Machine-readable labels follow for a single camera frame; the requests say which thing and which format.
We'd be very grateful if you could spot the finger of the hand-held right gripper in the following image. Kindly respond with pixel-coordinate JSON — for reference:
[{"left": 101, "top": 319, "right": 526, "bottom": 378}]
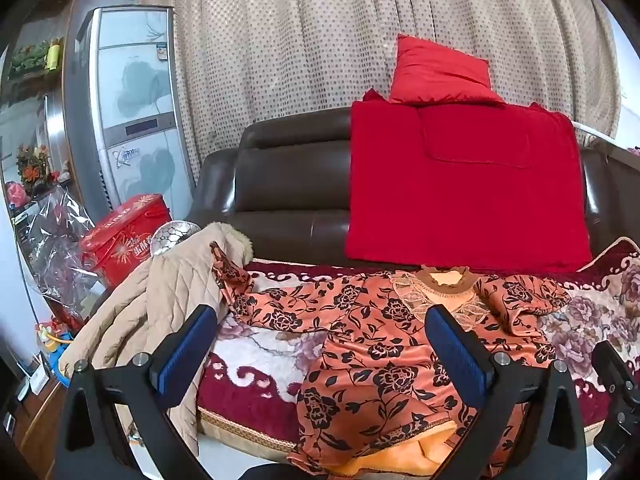
[{"left": 592, "top": 340, "right": 640, "bottom": 461}]

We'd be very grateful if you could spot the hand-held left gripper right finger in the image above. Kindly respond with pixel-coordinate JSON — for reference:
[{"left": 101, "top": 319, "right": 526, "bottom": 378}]
[{"left": 425, "top": 304, "right": 588, "bottom": 480}]

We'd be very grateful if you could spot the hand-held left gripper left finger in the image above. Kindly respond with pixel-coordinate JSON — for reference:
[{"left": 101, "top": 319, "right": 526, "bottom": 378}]
[{"left": 55, "top": 304, "right": 221, "bottom": 480}]

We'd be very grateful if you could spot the orange floral shirt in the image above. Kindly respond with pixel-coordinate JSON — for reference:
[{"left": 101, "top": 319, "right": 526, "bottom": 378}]
[{"left": 210, "top": 241, "right": 573, "bottom": 478}]

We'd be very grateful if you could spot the beige quilted jacket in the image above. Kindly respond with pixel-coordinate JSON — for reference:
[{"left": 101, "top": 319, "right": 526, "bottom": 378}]
[{"left": 59, "top": 221, "right": 256, "bottom": 457}]

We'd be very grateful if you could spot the floral maroon sofa cover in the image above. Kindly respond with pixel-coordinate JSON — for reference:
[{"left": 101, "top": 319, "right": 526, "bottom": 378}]
[{"left": 197, "top": 237, "right": 640, "bottom": 453}]

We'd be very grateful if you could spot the silver patterned bowl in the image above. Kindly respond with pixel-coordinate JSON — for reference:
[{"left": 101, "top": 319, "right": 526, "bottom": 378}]
[{"left": 151, "top": 219, "right": 203, "bottom": 258}]

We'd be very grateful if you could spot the red gift box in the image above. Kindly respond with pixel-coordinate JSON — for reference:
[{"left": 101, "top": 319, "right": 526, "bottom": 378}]
[{"left": 80, "top": 193, "right": 173, "bottom": 288}]

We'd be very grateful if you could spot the colourful plastic toy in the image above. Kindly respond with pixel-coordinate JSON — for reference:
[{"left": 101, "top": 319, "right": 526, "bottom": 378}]
[{"left": 35, "top": 322, "right": 76, "bottom": 386}]

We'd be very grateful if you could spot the red folded blanket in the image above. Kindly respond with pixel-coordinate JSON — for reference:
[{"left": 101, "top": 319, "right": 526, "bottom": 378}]
[{"left": 345, "top": 89, "right": 593, "bottom": 273}]

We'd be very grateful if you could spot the clear plastic wrapping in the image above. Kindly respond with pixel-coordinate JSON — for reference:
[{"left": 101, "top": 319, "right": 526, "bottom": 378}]
[{"left": 22, "top": 187, "right": 108, "bottom": 321}]

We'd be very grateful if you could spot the wooden cabinet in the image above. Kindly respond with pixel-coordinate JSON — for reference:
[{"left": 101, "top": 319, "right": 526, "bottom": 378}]
[{"left": 0, "top": 370, "right": 66, "bottom": 480}]

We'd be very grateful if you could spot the dark brown leather sofa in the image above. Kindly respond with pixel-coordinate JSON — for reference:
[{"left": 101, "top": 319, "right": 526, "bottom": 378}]
[{"left": 192, "top": 106, "right": 640, "bottom": 271}]

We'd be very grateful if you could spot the orange flower arrangement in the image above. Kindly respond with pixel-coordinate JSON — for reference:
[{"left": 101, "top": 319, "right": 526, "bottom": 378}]
[{"left": 16, "top": 144, "right": 53, "bottom": 186}]

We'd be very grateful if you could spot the white standing air conditioner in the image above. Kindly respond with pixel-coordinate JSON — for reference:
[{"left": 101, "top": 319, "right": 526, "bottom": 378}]
[{"left": 62, "top": 4, "right": 196, "bottom": 216}]

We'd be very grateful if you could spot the red pillow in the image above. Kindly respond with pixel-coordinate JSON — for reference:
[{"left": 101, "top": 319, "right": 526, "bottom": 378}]
[{"left": 389, "top": 34, "right": 507, "bottom": 107}]

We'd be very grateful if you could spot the green and yellow decoration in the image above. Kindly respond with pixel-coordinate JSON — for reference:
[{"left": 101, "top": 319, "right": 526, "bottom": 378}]
[{"left": 10, "top": 37, "right": 63, "bottom": 78}]

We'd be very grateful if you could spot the beige dotted curtain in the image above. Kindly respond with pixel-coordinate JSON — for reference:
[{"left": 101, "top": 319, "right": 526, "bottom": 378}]
[{"left": 137, "top": 0, "right": 623, "bottom": 186}]

